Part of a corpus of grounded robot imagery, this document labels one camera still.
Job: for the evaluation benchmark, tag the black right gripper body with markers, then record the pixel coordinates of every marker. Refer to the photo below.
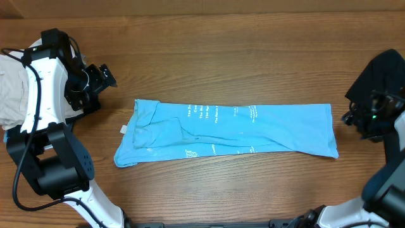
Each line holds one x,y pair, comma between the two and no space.
376,124

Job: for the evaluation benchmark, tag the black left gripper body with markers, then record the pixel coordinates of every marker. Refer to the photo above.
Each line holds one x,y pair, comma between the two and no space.
93,83

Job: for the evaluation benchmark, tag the light blue printed t-shirt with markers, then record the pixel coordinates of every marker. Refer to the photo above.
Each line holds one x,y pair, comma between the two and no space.
165,131

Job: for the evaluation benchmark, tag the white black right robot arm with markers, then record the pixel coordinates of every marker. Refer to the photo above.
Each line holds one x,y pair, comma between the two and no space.
381,203

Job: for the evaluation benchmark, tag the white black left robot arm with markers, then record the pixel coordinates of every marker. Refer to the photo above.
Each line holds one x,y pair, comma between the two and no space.
46,152

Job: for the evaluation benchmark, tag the black garment at right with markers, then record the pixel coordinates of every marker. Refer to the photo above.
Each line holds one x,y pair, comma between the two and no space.
384,73

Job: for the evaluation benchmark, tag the black folded garment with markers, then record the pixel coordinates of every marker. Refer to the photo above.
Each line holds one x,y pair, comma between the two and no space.
12,120

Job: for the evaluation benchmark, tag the beige folded garment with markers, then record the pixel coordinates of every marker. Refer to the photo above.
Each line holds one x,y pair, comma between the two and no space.
19,84

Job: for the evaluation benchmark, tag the blue folded jeans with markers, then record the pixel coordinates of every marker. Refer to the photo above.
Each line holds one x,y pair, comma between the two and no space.
6,136

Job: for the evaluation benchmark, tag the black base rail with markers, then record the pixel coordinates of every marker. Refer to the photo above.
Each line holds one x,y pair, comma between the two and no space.
273,223

